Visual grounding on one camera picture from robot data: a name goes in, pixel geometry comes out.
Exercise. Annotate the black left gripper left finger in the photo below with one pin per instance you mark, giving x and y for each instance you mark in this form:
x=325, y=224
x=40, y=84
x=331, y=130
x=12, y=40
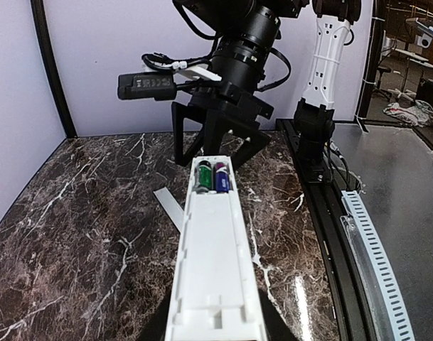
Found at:
x=155, y=328

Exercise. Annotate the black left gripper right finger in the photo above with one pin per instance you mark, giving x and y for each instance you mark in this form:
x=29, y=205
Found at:
x=276, y=328

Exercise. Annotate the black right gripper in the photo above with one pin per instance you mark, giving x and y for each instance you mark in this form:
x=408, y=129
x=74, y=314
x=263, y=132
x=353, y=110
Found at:
x=230, y=101

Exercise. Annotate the white remote control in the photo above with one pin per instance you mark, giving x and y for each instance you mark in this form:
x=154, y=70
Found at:
x=214, y=295

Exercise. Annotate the white battery cover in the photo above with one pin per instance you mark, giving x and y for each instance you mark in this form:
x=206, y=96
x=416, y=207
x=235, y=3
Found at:
x=170, y=206

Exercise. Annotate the blue purple battery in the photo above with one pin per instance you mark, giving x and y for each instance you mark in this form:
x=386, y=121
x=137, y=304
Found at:
x=221, y=178

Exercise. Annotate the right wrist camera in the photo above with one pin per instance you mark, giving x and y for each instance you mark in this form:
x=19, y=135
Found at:
x=156, y=85

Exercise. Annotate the white cable duct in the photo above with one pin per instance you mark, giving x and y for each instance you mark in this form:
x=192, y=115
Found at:
x=385, y=302

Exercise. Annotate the black front rail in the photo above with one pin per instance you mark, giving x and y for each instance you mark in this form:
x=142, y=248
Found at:
x=323, y=197

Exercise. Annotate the black right frame post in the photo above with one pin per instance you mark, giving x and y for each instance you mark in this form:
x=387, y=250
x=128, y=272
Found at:
x=375, y=43

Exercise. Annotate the black frame post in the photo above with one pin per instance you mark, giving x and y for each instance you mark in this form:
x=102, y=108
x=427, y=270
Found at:
x=51, y=69
x=375, y=43

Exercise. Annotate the black left frame post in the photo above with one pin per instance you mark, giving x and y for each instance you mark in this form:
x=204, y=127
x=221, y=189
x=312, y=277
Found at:
x=51, y=69

